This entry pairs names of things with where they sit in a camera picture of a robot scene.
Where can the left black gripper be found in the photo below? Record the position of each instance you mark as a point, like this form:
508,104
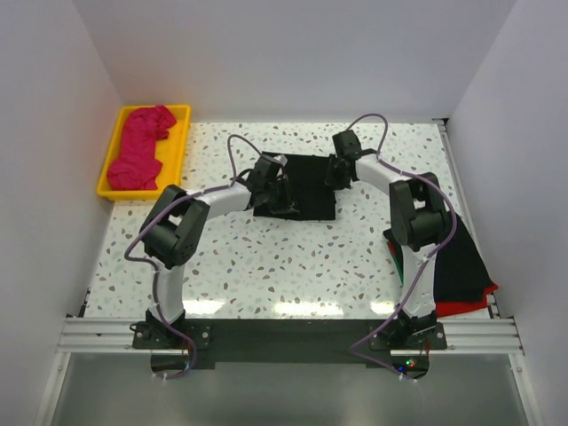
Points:
279,193

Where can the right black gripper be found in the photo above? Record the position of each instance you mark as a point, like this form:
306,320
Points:
336,169

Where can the black t shirt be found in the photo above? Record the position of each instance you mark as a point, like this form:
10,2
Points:
314,199
466,266

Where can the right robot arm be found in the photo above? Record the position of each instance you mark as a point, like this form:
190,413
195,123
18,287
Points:
422,222

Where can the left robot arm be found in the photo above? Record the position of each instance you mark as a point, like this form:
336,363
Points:
171,235

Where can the folded green t shirt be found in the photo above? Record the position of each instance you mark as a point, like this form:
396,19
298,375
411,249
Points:
397,256

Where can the yellow plastic bin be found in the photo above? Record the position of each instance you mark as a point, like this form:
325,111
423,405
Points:
170,151

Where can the pink crumpled t shirt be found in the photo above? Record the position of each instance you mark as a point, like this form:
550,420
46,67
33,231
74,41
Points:
136,167

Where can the folded black t shirt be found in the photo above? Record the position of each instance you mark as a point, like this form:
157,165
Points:
466,266

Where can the folded red t shirt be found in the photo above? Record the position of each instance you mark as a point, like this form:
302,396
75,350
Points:
461,307

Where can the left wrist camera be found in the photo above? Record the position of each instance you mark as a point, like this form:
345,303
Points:
281,159

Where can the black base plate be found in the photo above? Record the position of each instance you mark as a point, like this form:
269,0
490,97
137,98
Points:
203,343

